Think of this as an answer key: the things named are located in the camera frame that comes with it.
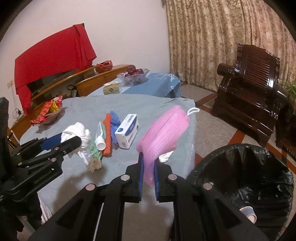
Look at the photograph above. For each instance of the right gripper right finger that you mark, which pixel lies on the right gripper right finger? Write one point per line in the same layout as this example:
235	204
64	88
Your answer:
201	212

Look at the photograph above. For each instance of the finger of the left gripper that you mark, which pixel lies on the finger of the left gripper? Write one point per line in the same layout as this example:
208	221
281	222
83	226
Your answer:
61	150
35	146

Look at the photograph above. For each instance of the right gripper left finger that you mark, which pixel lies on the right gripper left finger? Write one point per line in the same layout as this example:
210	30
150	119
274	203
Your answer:
96	212

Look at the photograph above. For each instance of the small white tissue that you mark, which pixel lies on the small white tissue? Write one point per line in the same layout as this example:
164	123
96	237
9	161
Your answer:
84	134

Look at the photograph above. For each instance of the white blue toothpaste tube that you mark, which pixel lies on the white blue toothpaste tube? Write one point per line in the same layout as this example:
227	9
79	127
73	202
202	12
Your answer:
99	138

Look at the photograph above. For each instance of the narrow orange foam net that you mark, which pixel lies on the narrow orange foam net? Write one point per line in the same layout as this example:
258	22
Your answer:
107	123

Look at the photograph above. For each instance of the white tissue ball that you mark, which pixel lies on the white tissue ball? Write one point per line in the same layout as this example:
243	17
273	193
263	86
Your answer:
165	155

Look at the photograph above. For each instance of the blue plastic glove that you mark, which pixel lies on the blue plastic glove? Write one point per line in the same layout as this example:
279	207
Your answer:
115	123

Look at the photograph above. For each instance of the white blue medicine box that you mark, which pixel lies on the white blue medicine box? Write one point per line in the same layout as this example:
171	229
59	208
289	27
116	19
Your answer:
127	131

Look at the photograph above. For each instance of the pink mesh sponge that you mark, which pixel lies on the pink mesh sponge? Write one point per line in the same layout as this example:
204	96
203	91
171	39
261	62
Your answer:
162	137

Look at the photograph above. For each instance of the white paper cup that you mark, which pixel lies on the white paper cup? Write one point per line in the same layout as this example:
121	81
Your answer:
248	211

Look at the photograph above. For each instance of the black lined trash bin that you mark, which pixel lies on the black lined trash bin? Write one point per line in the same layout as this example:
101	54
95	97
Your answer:
249	175

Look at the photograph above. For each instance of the red snack packets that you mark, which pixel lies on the red snack packets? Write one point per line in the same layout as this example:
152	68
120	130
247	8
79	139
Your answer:
47	111

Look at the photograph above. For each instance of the television screen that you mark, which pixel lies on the television screen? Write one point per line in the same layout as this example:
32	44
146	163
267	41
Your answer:
37	86

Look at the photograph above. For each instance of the grey table cloth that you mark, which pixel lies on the grey table cloth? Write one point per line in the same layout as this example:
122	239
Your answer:
147	220

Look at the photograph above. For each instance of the wooden tv cabinet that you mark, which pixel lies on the wooden tv cabinet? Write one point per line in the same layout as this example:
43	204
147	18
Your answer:
71	84

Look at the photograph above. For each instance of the yellow tissue box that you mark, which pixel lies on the yellow tissue box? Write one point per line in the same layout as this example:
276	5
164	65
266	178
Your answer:
113	87

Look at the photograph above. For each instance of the glass fruit bowl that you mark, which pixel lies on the glass fruit bowl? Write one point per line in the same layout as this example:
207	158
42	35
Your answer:
133	80

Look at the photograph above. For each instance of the red orange plastic bag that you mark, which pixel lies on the red orange plastic bag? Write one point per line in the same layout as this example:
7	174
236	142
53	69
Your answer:
104	66

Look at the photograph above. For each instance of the red cloth over television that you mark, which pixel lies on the red cloth over television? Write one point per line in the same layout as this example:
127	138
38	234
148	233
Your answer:
69	49

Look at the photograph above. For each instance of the red apples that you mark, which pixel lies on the red apples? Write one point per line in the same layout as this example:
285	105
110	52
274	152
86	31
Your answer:
132	71

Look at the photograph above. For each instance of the dark wooden side table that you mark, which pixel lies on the dark wooden side table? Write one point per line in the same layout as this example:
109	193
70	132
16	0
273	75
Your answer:
285	129

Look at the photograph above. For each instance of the dark wooden armchair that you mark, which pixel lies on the dark wooden armchair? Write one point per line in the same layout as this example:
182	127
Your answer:
249	95

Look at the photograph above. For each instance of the blue coffee table cloth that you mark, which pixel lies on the blue coffee table cloth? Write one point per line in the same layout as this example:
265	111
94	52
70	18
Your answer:
159	84

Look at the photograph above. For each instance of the green potted plant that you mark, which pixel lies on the green potted plant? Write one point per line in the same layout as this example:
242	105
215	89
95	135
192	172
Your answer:
289	89

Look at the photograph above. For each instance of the beige patterned curtain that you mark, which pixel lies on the beige patterned curtain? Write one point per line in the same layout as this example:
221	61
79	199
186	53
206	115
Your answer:
203	34

